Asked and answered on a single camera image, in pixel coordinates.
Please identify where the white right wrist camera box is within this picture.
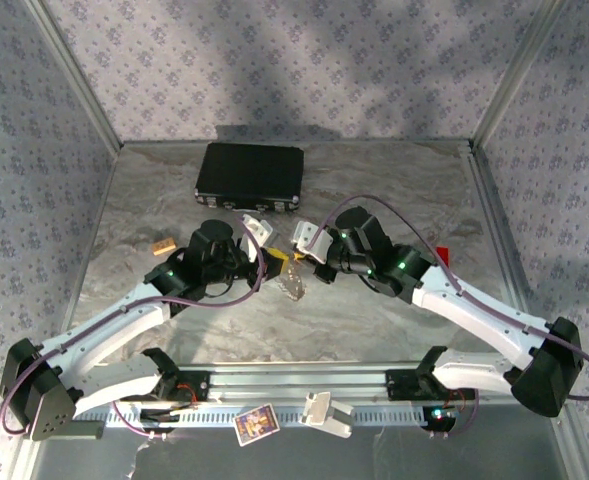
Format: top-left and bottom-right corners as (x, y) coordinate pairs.
(292, 220), (335, 265)

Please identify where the black cable connector board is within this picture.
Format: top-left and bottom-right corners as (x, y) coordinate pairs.
(422, 405), (459, 432)
(139, 408), (181, 434)

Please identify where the black ribbed metal case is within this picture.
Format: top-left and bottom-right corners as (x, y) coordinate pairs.
(194, 142), (305, 215)

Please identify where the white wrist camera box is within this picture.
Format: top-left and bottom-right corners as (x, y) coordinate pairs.
(292, 220), (335, 265)
(237, 213), (274, 254)

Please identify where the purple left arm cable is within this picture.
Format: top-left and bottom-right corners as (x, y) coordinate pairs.
(0, 217), (268, 441)

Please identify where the white plastic bracket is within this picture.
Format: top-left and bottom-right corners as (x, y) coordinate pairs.
(297, 391), (355, 440)

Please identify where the aluminium side rail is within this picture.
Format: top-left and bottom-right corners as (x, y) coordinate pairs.
(466, 147), (568, 369)
(38, 147), (123, 366)

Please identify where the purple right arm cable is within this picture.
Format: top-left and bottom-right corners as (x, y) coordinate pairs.
(316, 195), (589, 440)

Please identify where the aluminium frame post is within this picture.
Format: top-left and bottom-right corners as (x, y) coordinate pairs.
(23, 0), (124, 151)
(471, 0), (570, 151)

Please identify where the aluminium back rail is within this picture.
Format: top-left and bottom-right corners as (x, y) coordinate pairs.
(118, 139), (475, 151)

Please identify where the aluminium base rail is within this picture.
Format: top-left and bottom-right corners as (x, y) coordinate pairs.
(26, 363), (573, 407)

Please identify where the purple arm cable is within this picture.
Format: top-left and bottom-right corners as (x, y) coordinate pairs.
(0, 217), (268, 441)
(316, 195), (589, 440)

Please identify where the slotted grey cable duct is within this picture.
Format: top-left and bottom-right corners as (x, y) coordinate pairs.
(73, 405), (455, 427)

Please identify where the colourful playing card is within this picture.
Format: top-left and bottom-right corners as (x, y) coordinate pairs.
(233, 403), (281, 448)

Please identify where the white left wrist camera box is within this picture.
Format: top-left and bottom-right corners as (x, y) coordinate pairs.
(237, 213), (274, 254)

